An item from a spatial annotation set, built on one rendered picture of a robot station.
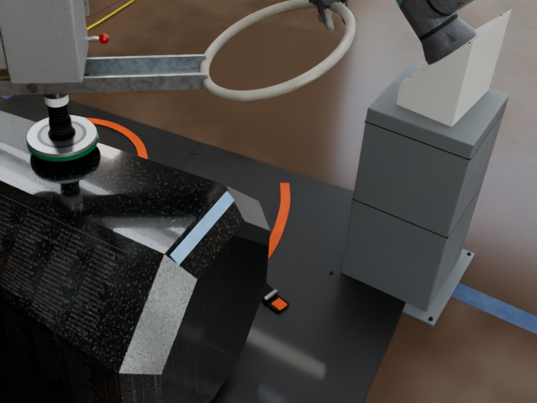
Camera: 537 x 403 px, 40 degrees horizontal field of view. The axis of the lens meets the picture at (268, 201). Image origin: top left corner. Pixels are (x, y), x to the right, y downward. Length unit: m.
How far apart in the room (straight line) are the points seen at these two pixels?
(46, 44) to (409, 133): 1.26
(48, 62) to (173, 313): 0.77
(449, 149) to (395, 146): 0.20
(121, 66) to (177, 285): 0.70
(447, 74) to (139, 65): 1.02
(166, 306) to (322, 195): 1.64
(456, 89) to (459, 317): 1.02
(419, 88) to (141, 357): 1.31
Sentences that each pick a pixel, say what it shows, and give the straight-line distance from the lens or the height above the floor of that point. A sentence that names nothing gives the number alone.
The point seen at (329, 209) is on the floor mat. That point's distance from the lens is 3.51.
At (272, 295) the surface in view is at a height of 0.04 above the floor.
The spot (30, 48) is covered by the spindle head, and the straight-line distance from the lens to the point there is 2.15.
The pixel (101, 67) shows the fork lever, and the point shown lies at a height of 1.11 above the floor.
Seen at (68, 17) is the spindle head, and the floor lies 1.36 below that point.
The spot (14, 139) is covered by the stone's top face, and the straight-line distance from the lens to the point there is 2.53.
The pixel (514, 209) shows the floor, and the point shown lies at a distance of 3.78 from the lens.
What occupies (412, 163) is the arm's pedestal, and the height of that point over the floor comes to 0.69.
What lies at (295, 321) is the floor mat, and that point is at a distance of 3.00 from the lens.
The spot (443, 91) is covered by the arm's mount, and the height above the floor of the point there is 0.97.
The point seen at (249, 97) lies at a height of 1.18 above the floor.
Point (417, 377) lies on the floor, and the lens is 2.93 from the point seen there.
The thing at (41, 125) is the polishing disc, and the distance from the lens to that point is 2.48.
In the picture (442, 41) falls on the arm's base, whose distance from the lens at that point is 2.61.
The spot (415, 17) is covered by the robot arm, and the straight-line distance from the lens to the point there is 2.63.
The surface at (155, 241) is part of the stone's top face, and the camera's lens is 2.09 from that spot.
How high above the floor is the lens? 2.28
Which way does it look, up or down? 40 degrees down
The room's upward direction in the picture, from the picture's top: 4 degrees clockwise
